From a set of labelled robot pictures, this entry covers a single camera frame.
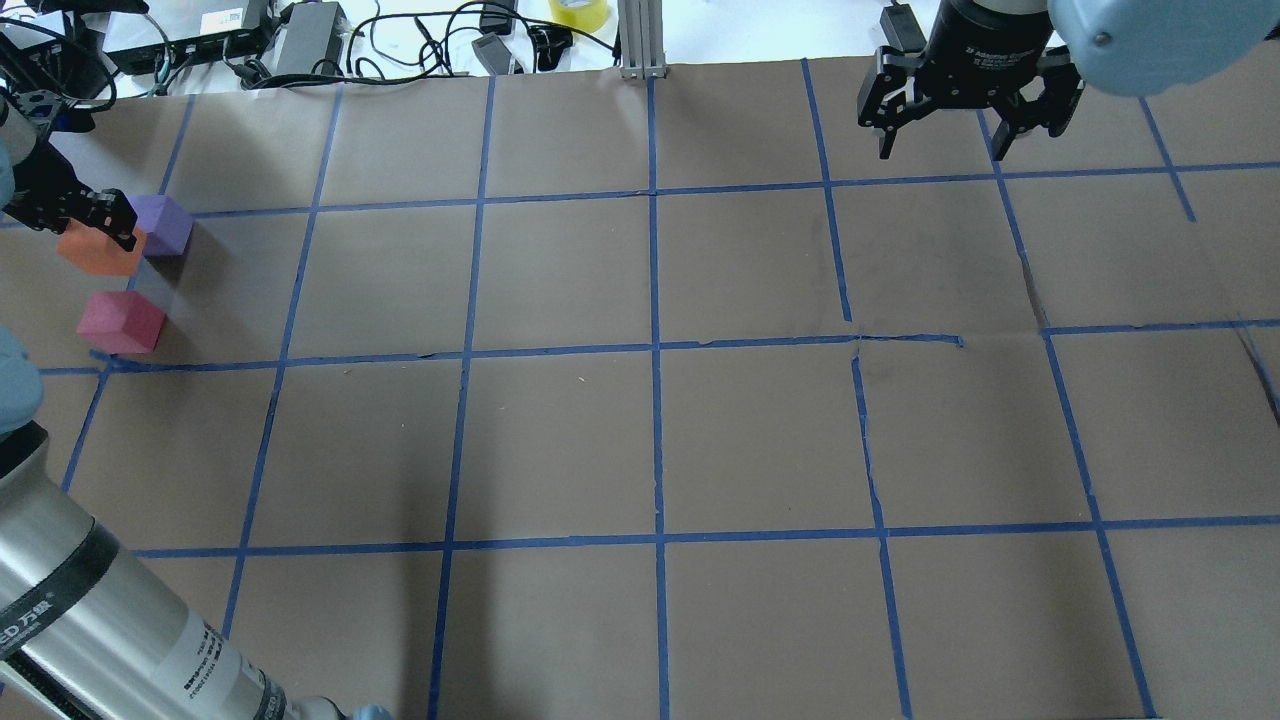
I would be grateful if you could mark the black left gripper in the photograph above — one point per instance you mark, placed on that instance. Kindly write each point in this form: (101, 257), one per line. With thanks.
(42, 183)

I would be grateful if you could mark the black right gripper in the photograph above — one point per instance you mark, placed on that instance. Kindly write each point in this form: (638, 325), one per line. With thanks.
(985, 45)

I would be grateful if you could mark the orange foam block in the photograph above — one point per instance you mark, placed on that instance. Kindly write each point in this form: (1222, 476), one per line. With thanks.
(96, 253)

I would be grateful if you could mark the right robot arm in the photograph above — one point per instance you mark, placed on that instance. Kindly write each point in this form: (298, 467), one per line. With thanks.
(1144, 48)

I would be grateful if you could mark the purple foam block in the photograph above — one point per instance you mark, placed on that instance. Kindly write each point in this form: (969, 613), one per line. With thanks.
(166, 226)

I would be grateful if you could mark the black power adapter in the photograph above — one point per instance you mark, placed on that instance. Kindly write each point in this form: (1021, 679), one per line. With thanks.
(901, 28)

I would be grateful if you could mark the red foam block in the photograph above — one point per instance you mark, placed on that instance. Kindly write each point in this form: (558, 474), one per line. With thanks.
(121, 322)

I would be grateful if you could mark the yellow tape roll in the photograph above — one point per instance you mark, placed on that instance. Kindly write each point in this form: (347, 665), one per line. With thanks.
(586, 15)

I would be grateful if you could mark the aluminium frame post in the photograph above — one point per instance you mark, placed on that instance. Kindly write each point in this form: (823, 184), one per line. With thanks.
(641, 35)

